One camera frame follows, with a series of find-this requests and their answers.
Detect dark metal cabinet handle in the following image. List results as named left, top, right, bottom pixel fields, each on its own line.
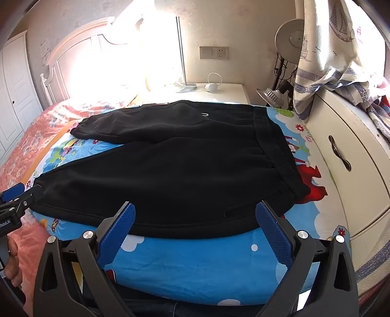
left=328, top=136, right=351, bottom=171

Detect pink floral bed quilt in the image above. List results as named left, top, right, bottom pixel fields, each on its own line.
left=0, top=97, right=144, bottom=308

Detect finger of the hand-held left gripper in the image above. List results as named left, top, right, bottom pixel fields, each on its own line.
left=0, top=184, right=45, bottom=218
left=0, top=182, right=25, bottom=204

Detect black pants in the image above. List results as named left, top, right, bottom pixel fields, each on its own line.
left=30, top=100, right=311, bottom=240

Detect white bed headboard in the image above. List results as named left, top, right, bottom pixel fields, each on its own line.
left=41, top=17, right=147, bottom=104

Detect person's left hand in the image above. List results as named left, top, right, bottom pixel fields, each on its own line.
left=4, top=238, right=20, bottom=287

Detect black lamp stand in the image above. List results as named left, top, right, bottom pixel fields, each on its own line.
left=273, top=52, right=297, bottom=110

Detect white charger with cable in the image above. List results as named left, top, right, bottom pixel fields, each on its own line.
left=204, top=72, right=222, bottom=92

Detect beige wall socket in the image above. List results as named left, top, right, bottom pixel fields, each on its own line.
left=199, top=46, right=229, bottom=60

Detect beige printed curtain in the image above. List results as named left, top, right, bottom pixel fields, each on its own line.
left=294, top=0, right=390, bottom=138

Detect silver ribbed spot lamp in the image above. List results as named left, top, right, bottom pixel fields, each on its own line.
left=256, top=87, right=285, bottom=108

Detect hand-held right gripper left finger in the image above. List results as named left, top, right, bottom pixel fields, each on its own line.
left=33, top=201, right=136, bottom=317

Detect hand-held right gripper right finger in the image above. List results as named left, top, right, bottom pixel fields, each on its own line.
left=255, top=200, right=360, bottom=317

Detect beige blue striped cloth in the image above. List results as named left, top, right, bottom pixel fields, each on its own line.
left=355, top=244, right=390, bottom=305

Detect blue cartoon printed blanket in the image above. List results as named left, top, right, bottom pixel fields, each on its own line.
left=23, top=105, right=351, bottom=307

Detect white cabinet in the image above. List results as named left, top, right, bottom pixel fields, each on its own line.
left=305, top=87, right=390, bottom=275

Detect white wardrobe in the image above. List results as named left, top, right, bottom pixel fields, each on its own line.
left=0, top=32, right=43, bottom=159

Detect white nightstand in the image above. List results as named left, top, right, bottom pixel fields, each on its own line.
left=134, top=82, right=252, bottom=106

